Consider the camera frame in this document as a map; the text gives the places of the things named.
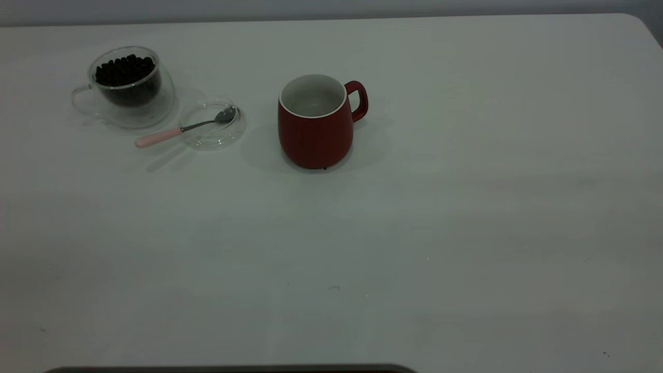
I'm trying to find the red ceramic mug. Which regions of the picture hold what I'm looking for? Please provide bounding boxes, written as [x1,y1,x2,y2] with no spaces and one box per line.
[278,73,369,170]

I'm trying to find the pink-handled metal spoon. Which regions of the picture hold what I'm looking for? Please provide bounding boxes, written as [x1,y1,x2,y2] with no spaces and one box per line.
[135,106,237,149]

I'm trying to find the dark coffee beans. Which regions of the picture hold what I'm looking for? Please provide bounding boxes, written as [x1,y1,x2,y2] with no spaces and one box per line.
[95,54,160,108]

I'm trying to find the small clear glass dish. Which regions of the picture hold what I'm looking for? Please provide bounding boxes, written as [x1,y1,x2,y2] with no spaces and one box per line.
[179,100,248,151]

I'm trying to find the clear double-wall glass cup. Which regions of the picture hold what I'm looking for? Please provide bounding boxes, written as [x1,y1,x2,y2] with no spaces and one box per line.
[71,46,175,129]

